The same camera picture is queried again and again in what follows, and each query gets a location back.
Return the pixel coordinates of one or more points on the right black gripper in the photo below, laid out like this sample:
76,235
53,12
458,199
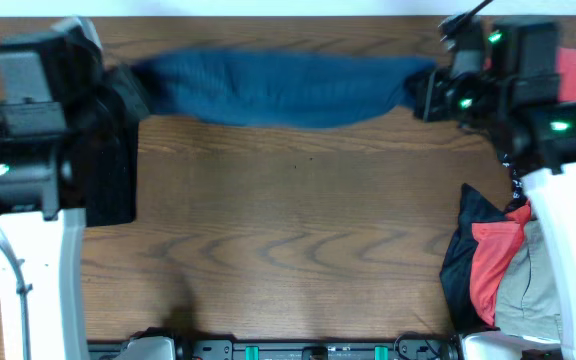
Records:
426,106

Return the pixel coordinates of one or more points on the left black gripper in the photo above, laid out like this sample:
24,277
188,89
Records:
122,82

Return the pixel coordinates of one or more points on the navy blue denim shorts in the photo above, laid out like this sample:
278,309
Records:
232,87

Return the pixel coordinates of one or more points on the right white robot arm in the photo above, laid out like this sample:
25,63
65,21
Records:
503,82

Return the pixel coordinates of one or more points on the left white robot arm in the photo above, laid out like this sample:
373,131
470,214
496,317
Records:
68,160

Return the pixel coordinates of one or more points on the folded black sparkly garment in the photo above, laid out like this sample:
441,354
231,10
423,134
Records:
105,169

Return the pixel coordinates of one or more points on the red and black garment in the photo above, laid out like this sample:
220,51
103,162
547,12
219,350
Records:
479,253

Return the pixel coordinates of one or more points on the khaki beige shorts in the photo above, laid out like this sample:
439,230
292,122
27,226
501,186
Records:
528,302

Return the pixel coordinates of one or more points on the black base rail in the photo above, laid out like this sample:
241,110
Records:
161,343

